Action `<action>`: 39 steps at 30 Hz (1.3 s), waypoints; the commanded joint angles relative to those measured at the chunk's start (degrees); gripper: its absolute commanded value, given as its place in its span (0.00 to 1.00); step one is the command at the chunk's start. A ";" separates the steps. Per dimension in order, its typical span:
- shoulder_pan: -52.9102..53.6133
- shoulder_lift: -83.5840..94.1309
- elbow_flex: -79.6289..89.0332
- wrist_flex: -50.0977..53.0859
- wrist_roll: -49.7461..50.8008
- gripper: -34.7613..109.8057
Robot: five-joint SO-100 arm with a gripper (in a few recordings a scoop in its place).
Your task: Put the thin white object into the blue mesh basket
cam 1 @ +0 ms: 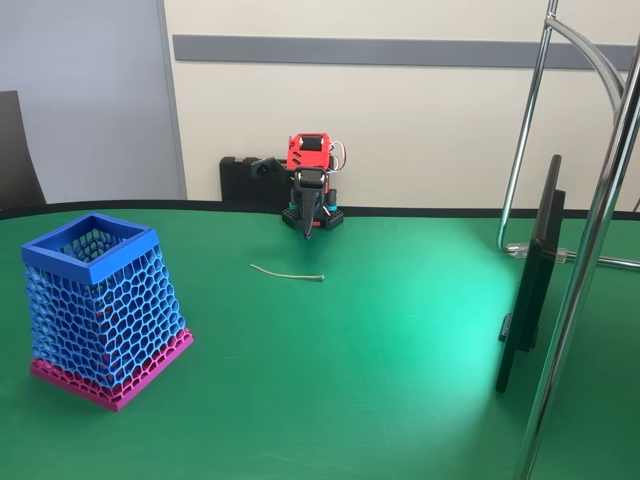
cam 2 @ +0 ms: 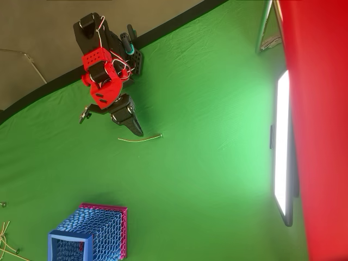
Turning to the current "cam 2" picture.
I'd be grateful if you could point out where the white upper arm cable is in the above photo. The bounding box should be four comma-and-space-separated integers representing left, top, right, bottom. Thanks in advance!
95, 15, 106, 49

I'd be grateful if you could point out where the thin pale floor cable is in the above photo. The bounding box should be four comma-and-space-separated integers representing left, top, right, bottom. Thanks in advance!
0, 48, 48, 83

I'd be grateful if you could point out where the flat LED light panel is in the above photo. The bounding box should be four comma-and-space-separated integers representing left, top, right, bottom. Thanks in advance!
270, 69, 300, 228

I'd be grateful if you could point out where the black teal table clamp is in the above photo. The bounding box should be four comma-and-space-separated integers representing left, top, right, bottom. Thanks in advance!
119, 23, 137, 56

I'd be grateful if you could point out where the blue and pink lattice basket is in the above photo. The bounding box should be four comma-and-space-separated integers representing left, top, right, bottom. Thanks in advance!
48, 202, 128, 261

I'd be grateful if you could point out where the chrome tube stand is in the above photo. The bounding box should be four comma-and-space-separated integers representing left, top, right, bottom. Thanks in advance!
254, 0, 285, 55

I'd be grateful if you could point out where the thin white cable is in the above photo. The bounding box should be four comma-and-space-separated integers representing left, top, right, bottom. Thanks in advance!
117, 133, 163, 143

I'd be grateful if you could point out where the large red panel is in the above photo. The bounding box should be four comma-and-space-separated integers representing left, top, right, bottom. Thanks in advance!
273, 0, 348, 261

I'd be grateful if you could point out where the green table cloth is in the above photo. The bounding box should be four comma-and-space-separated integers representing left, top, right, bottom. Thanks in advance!
0, 0, 310, 261

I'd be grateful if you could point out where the red white wrist cable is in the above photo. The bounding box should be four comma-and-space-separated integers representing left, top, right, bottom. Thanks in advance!
110, 58, 134, 81

